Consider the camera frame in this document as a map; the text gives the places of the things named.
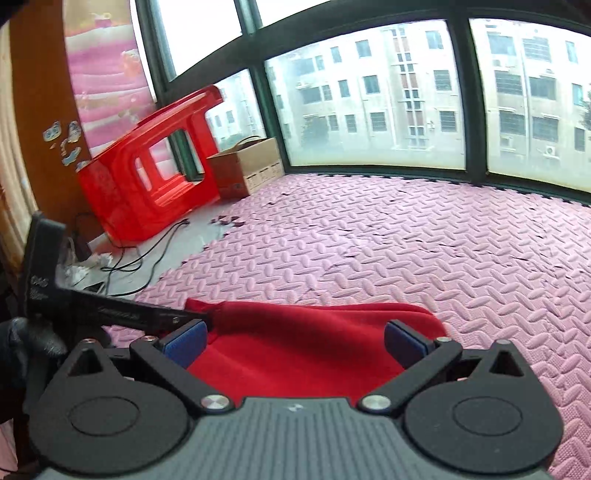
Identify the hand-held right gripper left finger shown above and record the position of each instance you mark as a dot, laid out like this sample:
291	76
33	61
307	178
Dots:
184	344

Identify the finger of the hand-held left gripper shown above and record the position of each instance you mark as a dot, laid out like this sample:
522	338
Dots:
194	318

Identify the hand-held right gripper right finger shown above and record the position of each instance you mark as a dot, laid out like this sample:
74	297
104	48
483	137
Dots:
406	344

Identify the red fleece garment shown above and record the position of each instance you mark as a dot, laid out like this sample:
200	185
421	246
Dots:
300	350

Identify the person's left hand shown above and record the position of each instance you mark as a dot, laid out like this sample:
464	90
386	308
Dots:
27	339

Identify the white crumpled tissue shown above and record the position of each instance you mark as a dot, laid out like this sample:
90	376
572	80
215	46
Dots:
87	267

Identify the red plastic stool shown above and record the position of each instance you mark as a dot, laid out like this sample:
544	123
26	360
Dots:
115	198

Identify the loose pink foam mat pieces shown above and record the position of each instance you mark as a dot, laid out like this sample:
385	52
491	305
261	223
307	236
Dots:
226	220

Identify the pink foam puzzle mat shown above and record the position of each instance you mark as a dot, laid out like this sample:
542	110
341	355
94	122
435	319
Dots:
415	240

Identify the brown cardboard box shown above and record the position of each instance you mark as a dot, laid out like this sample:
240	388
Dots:
231	175

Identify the brown wooden cabinet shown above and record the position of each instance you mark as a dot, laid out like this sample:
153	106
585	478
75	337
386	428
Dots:
46	69

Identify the pink printed poster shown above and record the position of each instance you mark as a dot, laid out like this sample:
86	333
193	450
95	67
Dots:
106	69

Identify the beige apartment building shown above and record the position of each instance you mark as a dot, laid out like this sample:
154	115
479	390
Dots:
392	92

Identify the cartoon wall stickers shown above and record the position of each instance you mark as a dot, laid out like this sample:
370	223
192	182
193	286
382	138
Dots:
53	131

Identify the dark green window frame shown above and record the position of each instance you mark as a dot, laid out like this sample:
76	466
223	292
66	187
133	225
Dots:
461	92

